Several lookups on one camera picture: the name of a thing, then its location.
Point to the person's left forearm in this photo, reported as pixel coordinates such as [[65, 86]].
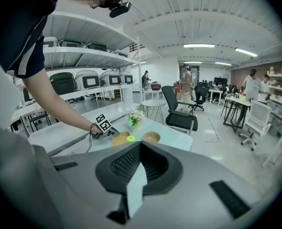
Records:
[[60, 104]]

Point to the pale blue cloth table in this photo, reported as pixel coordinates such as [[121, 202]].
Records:
[[176, 141]]

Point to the dark green case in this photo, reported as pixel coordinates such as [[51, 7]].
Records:
[[97, 46], [62, 84], [72, 43]]

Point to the black mesh office chair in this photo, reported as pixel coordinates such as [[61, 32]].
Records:
[[200, 95]]

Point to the white case black panel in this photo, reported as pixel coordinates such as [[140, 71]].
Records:
[[27, 95], [126, 79], [87, 80], [50, 42], [110, 79]]

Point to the round wooden bowl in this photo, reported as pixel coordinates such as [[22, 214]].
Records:
[[151, 137]]

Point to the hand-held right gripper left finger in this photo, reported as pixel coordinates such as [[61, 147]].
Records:
[[83, 187]]

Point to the white metal shelving rack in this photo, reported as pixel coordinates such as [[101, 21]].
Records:
[[88, 58]]

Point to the black frame white top table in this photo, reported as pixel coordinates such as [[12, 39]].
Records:
[[236, 101]]

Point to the person's navy shirt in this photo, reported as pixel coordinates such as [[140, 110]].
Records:
[[14, 20]]

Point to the clear bottle green cap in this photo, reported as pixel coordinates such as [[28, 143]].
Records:
[[131, 138]]

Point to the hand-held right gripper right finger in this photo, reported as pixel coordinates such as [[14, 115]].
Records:
[[198, 199]]

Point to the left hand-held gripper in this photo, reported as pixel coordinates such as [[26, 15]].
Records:
[[104, 123]]

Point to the pink flower pot arrangement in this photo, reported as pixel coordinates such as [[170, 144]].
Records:
[[134, 118]]

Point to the person's grey trousers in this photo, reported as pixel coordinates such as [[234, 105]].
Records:
[[3, 151]]

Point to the person's left hand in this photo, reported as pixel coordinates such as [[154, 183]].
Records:
[[98, 133]]

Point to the white wall shelf unit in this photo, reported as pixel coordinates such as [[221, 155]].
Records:
[[280, 92]]

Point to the white mesh office chair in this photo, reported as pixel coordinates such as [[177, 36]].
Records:
[[257, 118]]

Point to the black head-worn camera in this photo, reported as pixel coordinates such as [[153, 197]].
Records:
[[119, 9]]

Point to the ceiling tube light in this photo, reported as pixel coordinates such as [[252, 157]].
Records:
[[223, 63], [245, 52], [192, 62], [199, 45]]

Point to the black metal frame visitor chair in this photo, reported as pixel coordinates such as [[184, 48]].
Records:
[[179, 120]]

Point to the rectangular wooden tray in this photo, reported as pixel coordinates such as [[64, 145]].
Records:
[[120, 139]]

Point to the black monitor screen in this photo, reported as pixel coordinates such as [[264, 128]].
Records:
[[220, 81]]

